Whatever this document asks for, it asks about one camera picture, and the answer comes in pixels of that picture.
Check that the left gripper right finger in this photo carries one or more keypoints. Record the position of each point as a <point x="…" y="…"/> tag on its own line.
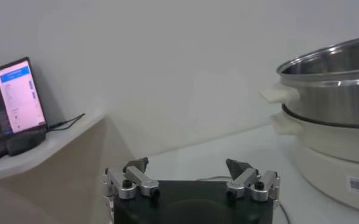
<point x="243" y="179"/>

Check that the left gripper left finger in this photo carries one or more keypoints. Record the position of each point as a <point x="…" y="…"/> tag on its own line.
<point x="139" y="179"/>

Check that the stainless steel steamer tray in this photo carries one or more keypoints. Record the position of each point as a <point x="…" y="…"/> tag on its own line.
<point x="334" y="97"/>

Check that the white side table with mouse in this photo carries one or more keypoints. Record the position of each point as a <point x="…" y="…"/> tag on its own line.
<point x="60" y="158"/>

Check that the black computer mouse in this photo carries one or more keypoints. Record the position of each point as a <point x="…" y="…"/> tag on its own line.
<point x="27" y="141"/>

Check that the black laptop with blue banner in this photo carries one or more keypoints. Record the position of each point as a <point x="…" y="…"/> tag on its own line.
<point x="14" y="97"/>

